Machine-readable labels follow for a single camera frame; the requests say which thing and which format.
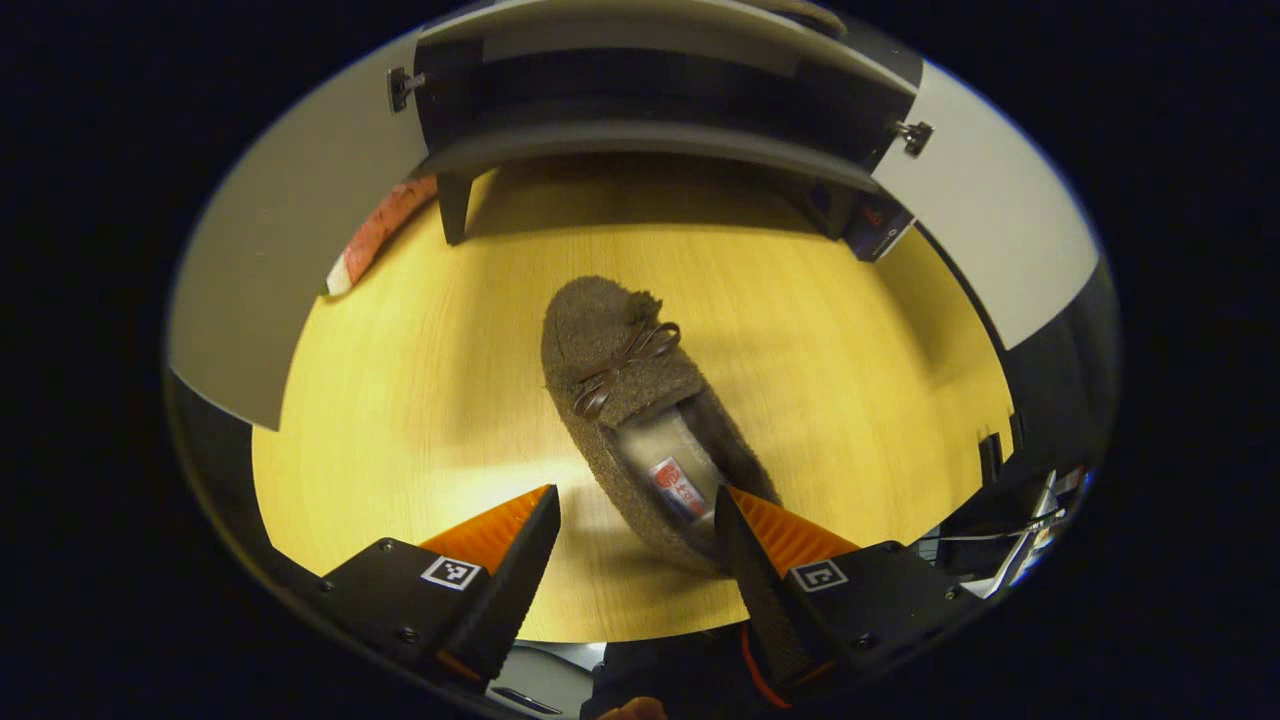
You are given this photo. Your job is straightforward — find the person's dark clothing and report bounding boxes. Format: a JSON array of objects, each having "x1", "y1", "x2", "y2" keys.
[{"x1": 578, "y1": 628, "x2": 771, "y2": 720}]

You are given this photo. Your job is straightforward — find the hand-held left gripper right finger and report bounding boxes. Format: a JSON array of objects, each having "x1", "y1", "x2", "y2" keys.
[{"x1": 713, "y1": 485, "x2": 986, "y2": 701}]

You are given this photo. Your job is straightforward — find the red cable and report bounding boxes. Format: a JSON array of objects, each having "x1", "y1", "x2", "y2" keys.
[{"x1": 738, "y1": 622, "x2": 793, "y2": 711}]

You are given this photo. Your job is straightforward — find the dark blue packet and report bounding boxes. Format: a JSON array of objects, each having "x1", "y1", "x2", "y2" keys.
[{"x1": 838, "y1": 195, "x2": 917, "y2": 264}]

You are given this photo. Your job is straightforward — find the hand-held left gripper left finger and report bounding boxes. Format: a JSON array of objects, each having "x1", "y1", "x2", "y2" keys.
[{"x1": 320, "y1": 485, "x2": 563, "y2": 691}]

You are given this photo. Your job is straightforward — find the grey white shoe cabinet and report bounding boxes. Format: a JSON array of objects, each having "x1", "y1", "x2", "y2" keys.
[{"x1": 410, "y1": 0, "x2": 926, "y2": 246}]

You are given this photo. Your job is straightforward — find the white cabinet door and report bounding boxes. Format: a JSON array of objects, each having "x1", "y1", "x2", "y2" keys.
[
  {"x1": 165, "y1": 28, "x2": 433, "y2": 433},
  {"x1": 868, "y1": 58, "x2": 1103, "y2": 351}
]

